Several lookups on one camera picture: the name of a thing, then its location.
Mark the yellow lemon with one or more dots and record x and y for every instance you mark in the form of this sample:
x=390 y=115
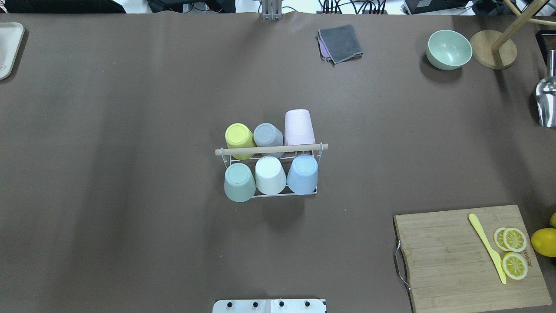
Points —
x=552 y=221
x=544 y=242

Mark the yellow cup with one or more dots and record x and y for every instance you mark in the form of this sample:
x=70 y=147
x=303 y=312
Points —
x=238 y=135

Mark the lemon slice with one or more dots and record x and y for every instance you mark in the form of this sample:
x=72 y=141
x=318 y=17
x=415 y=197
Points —
x=514 y=240
x=514 y=266
x=498 y=238

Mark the wooden mug tree stand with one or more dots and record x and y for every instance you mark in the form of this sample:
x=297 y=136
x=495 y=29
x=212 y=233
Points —
x=496 y=50

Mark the white wire cup rack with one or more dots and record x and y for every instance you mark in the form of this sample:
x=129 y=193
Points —
x=287 y=170

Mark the aluminium frame post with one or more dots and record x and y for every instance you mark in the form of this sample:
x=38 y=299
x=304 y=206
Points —
x=271 y=9

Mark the steel ice scoop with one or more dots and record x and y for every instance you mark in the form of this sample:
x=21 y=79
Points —
x=545 y=94

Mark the yellow plastic knife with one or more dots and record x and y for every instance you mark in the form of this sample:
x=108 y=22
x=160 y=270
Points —
x=494 y=255

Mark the cream plastic tray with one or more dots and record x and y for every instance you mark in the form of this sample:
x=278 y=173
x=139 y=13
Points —
x=11 y=35

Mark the grey cup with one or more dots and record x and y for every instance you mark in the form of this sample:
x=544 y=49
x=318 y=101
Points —
x=267 y=135

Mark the grey folded cloth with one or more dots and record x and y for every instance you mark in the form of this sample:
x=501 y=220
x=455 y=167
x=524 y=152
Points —
x=341 y=42

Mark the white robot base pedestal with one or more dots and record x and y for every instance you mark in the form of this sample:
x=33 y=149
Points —
x=270 y=306

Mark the purple cloth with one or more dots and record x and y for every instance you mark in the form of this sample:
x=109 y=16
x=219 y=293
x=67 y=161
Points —
x=323 y=50

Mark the white cup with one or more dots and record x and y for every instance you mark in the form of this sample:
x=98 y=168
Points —
x=270 y=176

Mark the mint green bowl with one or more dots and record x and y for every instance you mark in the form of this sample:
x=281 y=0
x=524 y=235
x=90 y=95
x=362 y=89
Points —
x=448 y=50

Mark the light blue cup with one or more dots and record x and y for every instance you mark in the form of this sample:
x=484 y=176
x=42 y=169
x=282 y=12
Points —
x=302 y=177

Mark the pink plastic cup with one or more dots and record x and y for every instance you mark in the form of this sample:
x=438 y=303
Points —
x=298 y=128

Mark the sage green cup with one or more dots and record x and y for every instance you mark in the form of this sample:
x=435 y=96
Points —
x=239 y=183

